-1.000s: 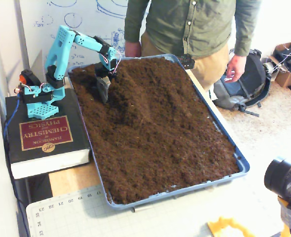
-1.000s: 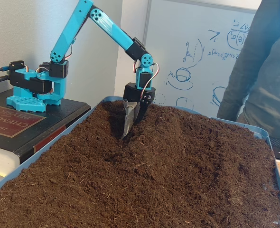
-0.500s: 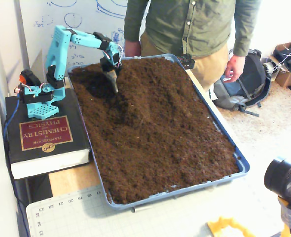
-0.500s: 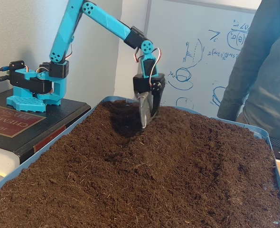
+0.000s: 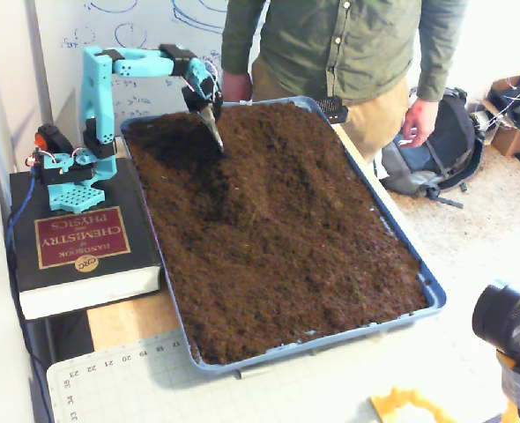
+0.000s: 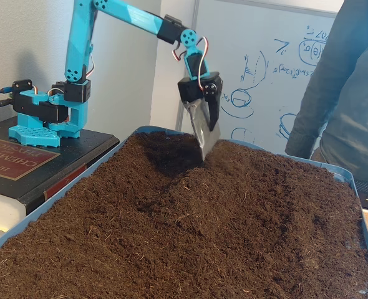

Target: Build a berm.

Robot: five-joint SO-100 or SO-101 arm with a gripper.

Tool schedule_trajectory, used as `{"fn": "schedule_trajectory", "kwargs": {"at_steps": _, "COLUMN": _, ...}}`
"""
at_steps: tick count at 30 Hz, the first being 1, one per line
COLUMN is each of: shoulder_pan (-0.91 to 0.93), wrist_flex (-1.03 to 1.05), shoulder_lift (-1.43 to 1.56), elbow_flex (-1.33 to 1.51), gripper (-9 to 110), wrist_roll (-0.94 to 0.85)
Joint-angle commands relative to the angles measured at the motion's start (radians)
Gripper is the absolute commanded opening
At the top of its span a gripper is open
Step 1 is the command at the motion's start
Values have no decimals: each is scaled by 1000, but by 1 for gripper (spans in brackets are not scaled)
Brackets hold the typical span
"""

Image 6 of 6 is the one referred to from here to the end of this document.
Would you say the brown soil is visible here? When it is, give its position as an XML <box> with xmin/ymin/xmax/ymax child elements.
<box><xmin>0</xmin><ymin>130</ymin><xmax>368</xmax><ymax>299</ymax></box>

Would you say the white red wrist servo cable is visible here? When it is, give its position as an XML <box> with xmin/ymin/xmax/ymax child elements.
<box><xmin>171</xmin><ymin>36</ymin><xmax>210</xmax><ymax>91</ymax></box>

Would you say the whiteboard with blue drawings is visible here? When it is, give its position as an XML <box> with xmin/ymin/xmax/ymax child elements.
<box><xmin>176</xmin><ymin>0</ymin><xmax>339</xmax><ymax>156</ymax></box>

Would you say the blue plastic tray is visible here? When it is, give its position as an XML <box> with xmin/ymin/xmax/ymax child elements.
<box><xmin>0</xmin><ymin>126</ymin><xmax>368</xmax><ymax>299</ymax></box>

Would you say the teal five-joint robot arm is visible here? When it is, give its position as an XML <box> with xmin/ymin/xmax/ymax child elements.
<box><xmin>8</xmin><ymin>0</ymin><xmax>210</xmax><ymax>148</ymax></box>

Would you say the person right forearm green sleeve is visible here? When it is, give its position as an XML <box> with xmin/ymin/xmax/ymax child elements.
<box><xmin>285</xmin><ymin>68</ymin><xmax>341</xmax><ymax>159</ymax></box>

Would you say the person body green shirt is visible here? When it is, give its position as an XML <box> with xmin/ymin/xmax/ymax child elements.
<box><xmin>310</xmin><ymin>0</ymin><xmax>368</xmax><ymax>185</ymax></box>

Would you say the white red shoulder servo cable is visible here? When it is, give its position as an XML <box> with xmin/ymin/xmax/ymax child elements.
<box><xmin>85</xmin><ymin>51</ymin><xmax>96</xmax><ymax>78</ymax></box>

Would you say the black chemistry physics handbook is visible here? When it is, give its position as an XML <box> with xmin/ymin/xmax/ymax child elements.
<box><xmin>0</xmin><ymin>116</ymin><xmax>120</xmax><ymax>240</ymax></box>

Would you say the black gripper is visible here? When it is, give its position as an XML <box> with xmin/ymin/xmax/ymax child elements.
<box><xmin>177</xmin><ymin>71</ymin><xmax>225</xmax><ymax>163</ymax></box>

